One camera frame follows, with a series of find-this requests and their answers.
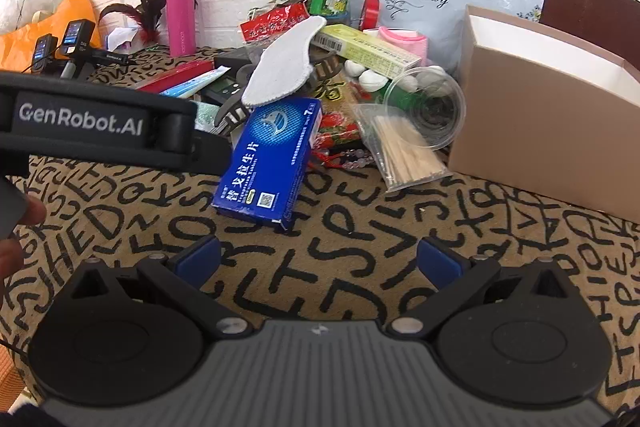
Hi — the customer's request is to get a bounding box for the white insole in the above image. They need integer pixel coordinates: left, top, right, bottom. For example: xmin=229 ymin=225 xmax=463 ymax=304
xmin=241 ymin=14 xmax=327 ymax=109

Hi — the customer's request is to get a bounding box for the blue white tube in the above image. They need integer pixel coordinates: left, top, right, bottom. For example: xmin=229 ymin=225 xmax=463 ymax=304
xmin=161 ymin=67 xmax=232 ymax=100

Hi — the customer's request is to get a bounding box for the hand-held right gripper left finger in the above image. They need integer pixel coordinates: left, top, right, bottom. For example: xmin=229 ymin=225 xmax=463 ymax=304
xmin=67 ymin=236 xmax=254 ymax=341

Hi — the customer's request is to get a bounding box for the red tape roll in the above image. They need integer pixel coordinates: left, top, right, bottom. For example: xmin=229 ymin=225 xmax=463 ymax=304
xmin=360 ymin=0 xmax=384 ymax=30

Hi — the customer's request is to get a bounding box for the white plastic bag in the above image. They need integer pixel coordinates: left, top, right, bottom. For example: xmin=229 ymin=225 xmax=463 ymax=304
xmin=0 ymin=0 xmax=57 ymax=36

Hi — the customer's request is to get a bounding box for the dark red feather toy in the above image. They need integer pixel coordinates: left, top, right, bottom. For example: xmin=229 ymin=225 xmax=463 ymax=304
xmin=98 ymin=0 xmax=169 ymax=46

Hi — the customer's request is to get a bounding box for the orange bag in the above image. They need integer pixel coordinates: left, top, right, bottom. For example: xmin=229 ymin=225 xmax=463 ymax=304
xmin=0 ymin=0 xmax=104 ymax=73

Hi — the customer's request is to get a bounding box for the mint green packet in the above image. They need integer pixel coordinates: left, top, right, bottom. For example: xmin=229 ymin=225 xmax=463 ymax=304
xmin=192 ymin=102 xmax=232 ymax=136

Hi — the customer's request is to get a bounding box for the blue medicine box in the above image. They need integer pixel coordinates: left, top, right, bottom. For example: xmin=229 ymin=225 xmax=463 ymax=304
xmin=211 ymin=97 xmax=322 ymax=233

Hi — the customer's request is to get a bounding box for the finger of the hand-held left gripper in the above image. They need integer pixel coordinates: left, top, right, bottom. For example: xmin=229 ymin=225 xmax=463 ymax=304
xmin=190 ymin=130 xmax=234 ymax=178

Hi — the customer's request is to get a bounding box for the bag of white lumps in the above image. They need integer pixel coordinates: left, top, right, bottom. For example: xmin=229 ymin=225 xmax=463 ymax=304
xmin=344 ymin=59 xmax=446 ymax=96

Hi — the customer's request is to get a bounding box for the person's left hand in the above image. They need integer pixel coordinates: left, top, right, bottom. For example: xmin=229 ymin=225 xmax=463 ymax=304
xmin=0 ymin=198 xmax=48 ymax=283

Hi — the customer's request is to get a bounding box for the black digital scale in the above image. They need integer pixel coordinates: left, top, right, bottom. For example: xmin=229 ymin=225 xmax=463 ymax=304
xmin=200 ymin=76 xmax=251 ymax=106

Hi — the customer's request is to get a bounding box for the clear bag of toothpicks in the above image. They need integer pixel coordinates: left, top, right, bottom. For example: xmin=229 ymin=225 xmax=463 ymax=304
xmin=352 ymin=103 xmax=454 ymax=194

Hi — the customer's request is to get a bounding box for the red green printed packet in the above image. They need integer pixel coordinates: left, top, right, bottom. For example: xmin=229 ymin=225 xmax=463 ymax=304
xmin=310 ymin=79 xmax=374 ymax=148

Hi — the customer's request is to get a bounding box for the clear plastic cup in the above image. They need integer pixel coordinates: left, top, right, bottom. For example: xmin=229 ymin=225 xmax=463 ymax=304
xmin=385 ymin=67 xmax=467 ymax=152

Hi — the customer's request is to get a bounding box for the brown wooden panel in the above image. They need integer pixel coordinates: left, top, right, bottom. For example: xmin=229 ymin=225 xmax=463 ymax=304
xmin=541 ymin=0 xmax=640 ymax=73

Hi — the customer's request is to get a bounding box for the pink bead bracelet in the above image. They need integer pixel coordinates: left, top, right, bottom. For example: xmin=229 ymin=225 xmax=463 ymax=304
xmin=310 ymin=147 xmax=374 ymax=173

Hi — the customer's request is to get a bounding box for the black device with screen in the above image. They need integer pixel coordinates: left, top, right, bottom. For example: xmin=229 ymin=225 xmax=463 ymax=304
xmin=60 ymin=20 xmax=96 ymax=58
xmin=31 ymin=34 xmax=59 ymax=73

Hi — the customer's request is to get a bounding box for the yellow green carton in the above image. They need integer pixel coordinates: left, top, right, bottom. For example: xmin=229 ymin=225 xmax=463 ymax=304
xmin=312 ymin=24 xmax=424 ymax=78

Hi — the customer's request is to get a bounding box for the brown cardboard box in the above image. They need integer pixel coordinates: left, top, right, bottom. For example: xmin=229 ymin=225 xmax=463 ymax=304
xmin=446 ymin=5 xmax=640 ymax=225

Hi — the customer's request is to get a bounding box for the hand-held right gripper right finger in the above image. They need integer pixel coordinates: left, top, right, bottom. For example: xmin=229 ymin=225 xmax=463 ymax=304
xmin=385 ymin=236 xmax=572 ymax=341

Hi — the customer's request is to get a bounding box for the pink thermos bottle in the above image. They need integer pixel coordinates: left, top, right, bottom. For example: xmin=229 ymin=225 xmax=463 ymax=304
xmin=165 ymin=0 xmax=200 ymax=58

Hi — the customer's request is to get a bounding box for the red snack packet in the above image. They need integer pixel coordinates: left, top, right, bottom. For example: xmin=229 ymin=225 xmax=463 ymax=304
xmin=239 ymin=2 xmax=311 ymax=43

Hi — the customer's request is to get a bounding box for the red long box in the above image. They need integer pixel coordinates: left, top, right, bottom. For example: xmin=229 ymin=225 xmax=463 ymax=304
xmin=134 ymin=59 xmax=216 ymax=92

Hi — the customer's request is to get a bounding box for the letter-print cloth desktop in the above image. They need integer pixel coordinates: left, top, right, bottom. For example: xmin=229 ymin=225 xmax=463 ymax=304
xmin=0 ymin=44 xmax=640 ymax=427

